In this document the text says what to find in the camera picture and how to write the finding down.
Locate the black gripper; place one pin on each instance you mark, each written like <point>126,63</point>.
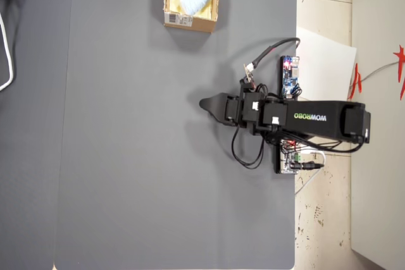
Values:
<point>243,112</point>

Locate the open cardboard box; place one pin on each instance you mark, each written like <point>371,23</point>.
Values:
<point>202,26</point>

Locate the blue circuit board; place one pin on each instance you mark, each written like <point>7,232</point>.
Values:
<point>288,74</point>

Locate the large grey textured mat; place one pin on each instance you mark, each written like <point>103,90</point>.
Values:
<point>142,156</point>

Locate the motor controller circuit board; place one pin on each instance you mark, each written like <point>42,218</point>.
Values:
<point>286,162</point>

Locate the black barrel power plug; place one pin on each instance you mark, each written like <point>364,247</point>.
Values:
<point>308,166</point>

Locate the white paper sheet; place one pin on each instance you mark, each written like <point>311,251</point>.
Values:
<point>326,61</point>

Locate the red tape strip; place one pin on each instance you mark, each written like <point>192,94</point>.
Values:
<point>360,85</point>
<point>402,58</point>

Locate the white curved tube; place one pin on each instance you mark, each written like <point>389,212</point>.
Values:
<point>9,58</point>

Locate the small wrist camera board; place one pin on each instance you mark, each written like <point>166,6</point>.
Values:
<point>249,77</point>

